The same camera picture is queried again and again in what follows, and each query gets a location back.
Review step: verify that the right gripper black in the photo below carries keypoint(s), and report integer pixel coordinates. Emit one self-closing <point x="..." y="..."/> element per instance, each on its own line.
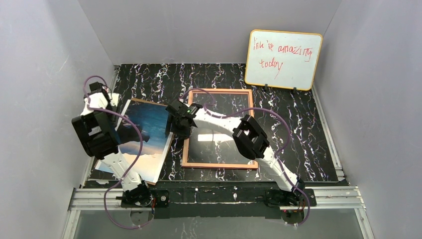
<point x="176" y="123"/>

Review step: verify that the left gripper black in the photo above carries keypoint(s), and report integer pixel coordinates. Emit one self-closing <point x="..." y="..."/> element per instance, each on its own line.
<point x="107" y="107"/>

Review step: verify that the sky and sea photo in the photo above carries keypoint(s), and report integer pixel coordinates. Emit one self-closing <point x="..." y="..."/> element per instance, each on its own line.
<point x="152" y="117"/>

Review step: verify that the clear acrylic sheet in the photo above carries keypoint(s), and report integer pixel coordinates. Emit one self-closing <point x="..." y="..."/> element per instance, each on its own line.
<point x="210" y="146"/>

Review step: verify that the pink wooden photo frame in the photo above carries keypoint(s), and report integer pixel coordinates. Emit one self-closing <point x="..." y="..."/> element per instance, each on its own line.
<point x="185" y="163"/>

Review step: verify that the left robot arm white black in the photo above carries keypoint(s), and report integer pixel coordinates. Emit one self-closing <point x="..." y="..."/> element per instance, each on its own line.
<point x="95" y="128"/>

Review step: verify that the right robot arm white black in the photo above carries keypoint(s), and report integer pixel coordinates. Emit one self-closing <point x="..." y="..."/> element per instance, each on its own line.
<point x="250" y="138"/>

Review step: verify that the whiteboard with red writing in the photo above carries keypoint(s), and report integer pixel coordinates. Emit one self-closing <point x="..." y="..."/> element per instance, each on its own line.
<point x="282" y="59"/>

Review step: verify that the aluminium rail at front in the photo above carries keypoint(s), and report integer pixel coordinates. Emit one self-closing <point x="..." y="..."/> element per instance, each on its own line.
<point x="342" y="197"/>

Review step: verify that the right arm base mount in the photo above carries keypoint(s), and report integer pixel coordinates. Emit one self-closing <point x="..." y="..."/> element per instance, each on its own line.
<point x="278" y="198"/>

